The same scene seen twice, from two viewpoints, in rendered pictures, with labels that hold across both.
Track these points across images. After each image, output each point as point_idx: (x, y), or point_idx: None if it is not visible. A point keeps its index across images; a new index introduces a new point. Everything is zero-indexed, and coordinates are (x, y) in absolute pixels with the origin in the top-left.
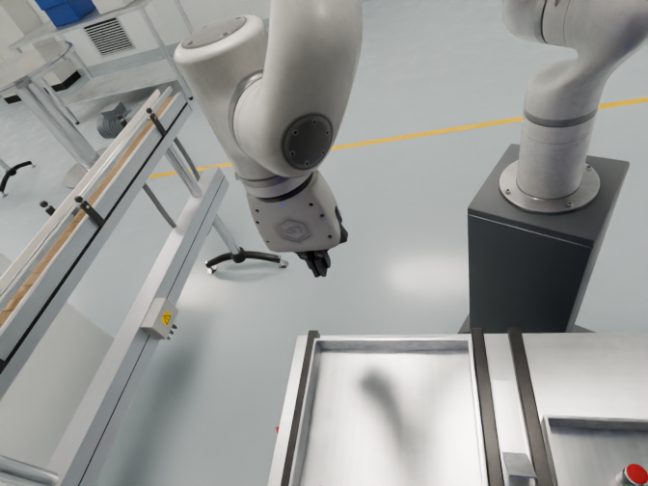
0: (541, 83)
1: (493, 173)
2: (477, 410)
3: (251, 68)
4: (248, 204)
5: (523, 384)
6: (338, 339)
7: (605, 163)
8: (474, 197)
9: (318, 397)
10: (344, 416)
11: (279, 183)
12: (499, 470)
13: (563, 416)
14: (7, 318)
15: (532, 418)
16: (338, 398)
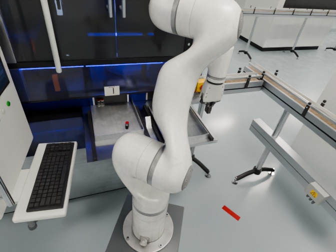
0: None
1: (178, 235)
2: (158, 127)
3: None
4: None
5: (149, 136)
6: (201, 134)
7: (117, 249)
8: (182, 214)
9: (199, 128)
10: (189, 126)
11: None
12: (152, 122)
13: (140, 129)
14: (321, 119)
15: (146, 131)
16: (193, 129)
